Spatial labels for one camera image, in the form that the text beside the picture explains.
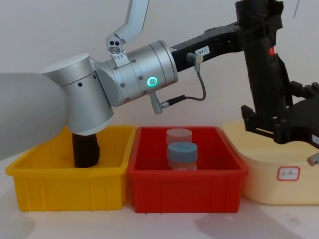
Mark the clear jar with blue lid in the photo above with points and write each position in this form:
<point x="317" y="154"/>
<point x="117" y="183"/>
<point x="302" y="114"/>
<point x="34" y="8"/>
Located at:
<point x="182" y="156"/>

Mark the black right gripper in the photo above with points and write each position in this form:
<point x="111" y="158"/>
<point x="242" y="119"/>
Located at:
<point x="305" y="122"/>

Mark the white label with red border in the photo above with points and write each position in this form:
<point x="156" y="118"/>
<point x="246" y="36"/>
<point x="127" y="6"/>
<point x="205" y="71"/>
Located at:
<point x="288" y="173"/>

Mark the black tool with red switch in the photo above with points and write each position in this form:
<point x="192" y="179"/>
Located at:
<point x="266" y="74"/>

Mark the clear jar with pink lid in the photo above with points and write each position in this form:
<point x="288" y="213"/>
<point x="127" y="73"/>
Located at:
<point x="179" y="135"/>

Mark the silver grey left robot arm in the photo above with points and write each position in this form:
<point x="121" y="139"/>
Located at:
<point x="82" y="89"/>

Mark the red plastic bin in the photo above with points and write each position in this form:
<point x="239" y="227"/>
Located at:
<point x="184" y="191"/>

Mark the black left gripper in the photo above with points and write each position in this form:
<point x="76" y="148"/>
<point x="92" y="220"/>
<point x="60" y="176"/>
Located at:
<point x="214" y="41"/>

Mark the yellow plastic bin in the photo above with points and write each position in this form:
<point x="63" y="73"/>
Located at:
<point x="62" y="189"/>

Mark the cream plastic bin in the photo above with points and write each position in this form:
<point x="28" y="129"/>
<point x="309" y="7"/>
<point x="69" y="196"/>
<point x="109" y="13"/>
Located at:
<point x="264" y="179"/>

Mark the black cylinder object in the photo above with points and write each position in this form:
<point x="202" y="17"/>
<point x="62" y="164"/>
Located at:
<point x="86" y="152"/>

